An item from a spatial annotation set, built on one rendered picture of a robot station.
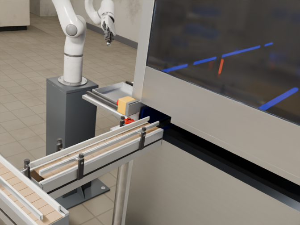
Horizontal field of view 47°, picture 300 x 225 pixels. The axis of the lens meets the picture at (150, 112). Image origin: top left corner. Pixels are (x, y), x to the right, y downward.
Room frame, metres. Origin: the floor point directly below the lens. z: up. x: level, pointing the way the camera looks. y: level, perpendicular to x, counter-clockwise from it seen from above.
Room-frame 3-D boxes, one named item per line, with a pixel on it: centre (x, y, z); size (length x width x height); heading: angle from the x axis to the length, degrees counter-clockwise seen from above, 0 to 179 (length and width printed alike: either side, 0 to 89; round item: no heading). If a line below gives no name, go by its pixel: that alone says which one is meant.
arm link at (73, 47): (2.19, 0.54, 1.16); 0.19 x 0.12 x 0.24; 4
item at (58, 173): (1.27, 0.18, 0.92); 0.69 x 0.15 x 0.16; 143
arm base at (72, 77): (2.15, 0.54, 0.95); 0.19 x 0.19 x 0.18
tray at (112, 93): (1.93, 0.15, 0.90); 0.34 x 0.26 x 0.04; 52
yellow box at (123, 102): (1.59, 0.12, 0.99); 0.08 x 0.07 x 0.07; 53
